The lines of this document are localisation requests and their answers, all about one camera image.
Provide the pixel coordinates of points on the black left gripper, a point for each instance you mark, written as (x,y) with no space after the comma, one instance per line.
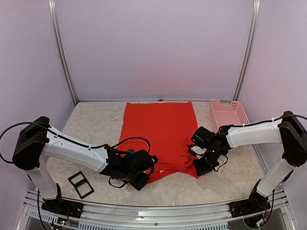
(139,186)

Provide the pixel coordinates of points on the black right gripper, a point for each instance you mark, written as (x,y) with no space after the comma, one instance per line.
(201,169)

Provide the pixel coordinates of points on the red t-shirt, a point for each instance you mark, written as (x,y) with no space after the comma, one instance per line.
(166,130)

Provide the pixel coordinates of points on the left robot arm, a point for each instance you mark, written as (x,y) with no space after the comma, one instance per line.
(39,139)

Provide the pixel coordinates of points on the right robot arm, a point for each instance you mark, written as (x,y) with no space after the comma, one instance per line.
(287,130)

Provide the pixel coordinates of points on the black open brooch box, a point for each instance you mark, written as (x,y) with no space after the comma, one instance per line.
(81,185)

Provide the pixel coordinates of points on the pink plastic basket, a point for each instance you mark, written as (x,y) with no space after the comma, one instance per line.
(227,113)

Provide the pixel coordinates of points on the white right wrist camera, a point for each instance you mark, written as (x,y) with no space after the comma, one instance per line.
(196,151)

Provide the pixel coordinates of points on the front aluminium rail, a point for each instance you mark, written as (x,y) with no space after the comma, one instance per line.
(100,216)

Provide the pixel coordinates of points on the right aluminium frame post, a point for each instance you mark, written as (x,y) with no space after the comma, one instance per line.
(248,49)

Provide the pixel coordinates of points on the aluminium frame post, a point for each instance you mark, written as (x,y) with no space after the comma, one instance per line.
(248,49)
(61,53)

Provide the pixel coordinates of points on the left aluminium frame post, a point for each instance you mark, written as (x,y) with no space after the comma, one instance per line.
(61,53)

